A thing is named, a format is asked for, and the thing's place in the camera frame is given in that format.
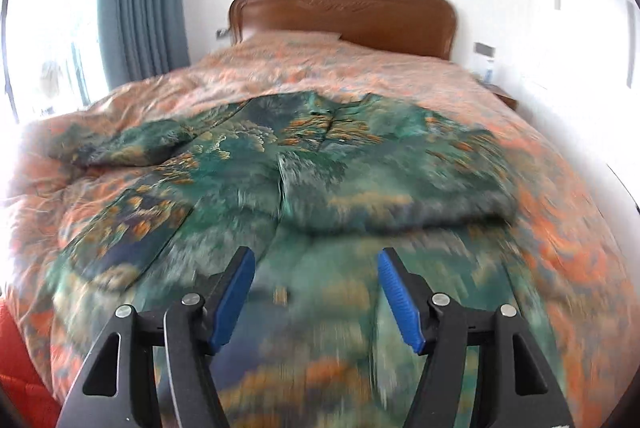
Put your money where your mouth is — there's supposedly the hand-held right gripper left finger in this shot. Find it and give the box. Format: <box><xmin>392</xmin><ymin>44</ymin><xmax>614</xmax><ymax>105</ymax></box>
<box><xmin>55</xmin><ymin>246</ymin><xmax>257</xmax><ymax>428</ymax></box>

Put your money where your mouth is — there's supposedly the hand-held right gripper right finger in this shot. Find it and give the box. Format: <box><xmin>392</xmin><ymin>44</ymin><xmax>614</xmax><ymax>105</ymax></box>
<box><xmin>377</xmin><ymin>247</ymin><xmax>576</xmax><ymax>428</ymax></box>

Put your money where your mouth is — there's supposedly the green landscape print garment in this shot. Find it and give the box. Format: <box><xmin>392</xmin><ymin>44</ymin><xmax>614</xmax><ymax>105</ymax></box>
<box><xmin>47</xmin><ymin>91</ymin><xmax>571</xmax><ymax>428</ymax></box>

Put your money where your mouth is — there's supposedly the red cloth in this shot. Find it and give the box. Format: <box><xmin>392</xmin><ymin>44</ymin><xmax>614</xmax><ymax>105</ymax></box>
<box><xmin>0</xmin><ymin>297</ymin><xmax>64</xmax><ymax>428</ymax></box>

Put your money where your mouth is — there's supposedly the wooden nightstand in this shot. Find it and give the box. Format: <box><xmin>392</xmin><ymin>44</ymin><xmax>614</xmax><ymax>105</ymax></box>
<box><xmin>482</xmin><ymin>81</ymin><xmax>520</xmax><ymax>111</ymax></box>

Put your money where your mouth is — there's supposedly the orange floral quilt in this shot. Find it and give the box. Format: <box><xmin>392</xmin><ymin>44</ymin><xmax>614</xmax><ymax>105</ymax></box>
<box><xmin>0</xmin><ymin>31</ymin><xmax>640</xmax><ymax>428</ymax></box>

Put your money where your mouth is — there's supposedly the brown wooden headboard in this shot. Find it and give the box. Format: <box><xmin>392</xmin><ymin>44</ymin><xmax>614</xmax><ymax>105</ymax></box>
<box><xmin>228</xmin><ymin>0</ymin><xmax>458</xmax><ymax>60</ymax></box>

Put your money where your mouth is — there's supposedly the blue curtain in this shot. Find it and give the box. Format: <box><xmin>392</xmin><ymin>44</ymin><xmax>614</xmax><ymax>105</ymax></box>
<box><xmin>95</xmin><ymin>0</ymin><xmax>192</xmax><ymax>92</ymax></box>

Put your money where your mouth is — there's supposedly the window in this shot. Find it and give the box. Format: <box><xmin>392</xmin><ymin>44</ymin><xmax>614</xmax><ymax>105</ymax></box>
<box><xmin>0</xmin><ymin>0</ymin><xmax>109</xmax><ymax>125</ymax></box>

